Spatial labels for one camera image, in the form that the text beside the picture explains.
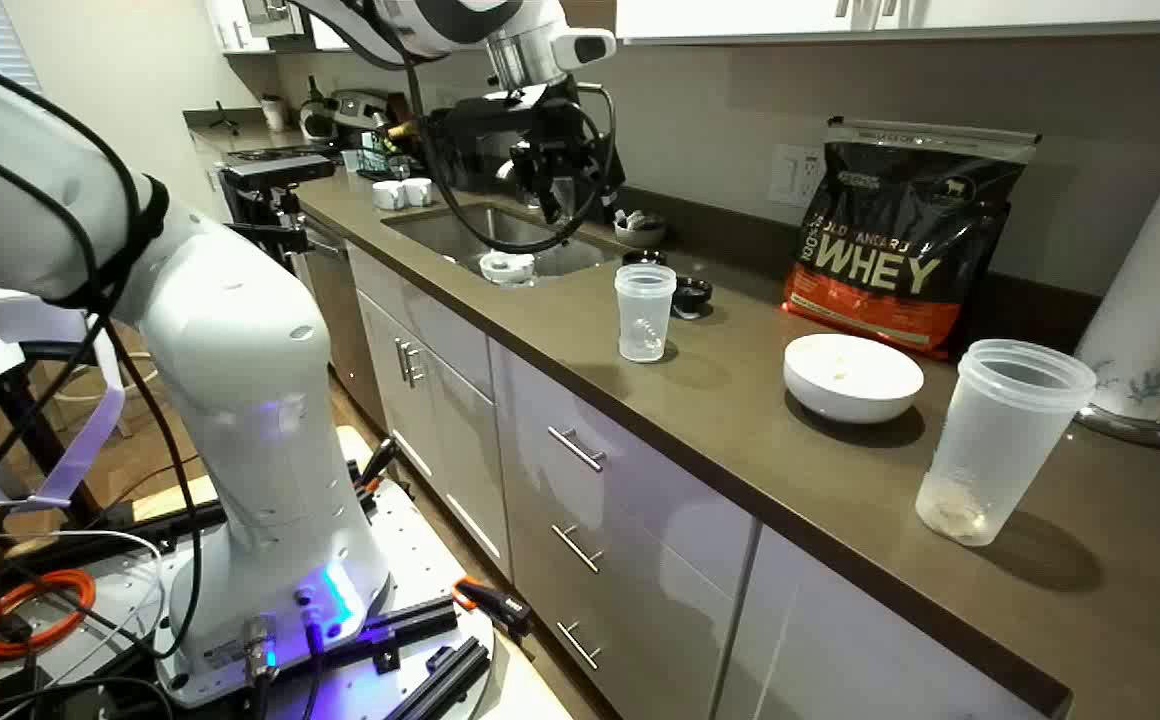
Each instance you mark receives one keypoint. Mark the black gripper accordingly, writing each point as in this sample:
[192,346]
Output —
[551,147]

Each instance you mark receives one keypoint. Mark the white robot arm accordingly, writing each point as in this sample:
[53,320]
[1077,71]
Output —
[243,343]

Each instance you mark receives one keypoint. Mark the white cup in sink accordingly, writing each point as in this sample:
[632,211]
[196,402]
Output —
[508,270]

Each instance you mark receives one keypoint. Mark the clear shaker cup left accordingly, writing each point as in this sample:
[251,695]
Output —
[640,310]

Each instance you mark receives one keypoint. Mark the clear shaker cup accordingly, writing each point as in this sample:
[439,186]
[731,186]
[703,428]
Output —
[1005,417]
[640,310]

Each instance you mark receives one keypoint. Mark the clear shaker cup right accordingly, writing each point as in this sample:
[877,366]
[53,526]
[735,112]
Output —
[1005,417]

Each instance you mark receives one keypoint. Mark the steel kitchen sink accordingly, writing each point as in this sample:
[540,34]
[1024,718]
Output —
[460,239]

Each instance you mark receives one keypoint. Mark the black shaker lid far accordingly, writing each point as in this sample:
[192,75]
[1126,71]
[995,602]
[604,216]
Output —
[647,256]

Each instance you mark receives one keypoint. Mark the black shaker lid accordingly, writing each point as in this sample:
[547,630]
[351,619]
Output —
[695,296]
[647,256]

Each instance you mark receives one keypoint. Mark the black shaker lid near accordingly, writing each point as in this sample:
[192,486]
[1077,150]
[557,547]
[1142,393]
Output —
[695,296]

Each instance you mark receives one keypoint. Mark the black whey protein bag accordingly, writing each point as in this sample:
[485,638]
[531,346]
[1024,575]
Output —
[901,227]

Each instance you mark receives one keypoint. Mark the white bowl with powder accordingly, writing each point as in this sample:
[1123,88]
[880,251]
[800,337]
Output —
[851,376]

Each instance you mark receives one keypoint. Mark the white wall outlet plate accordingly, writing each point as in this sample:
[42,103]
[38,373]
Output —
[794,175]

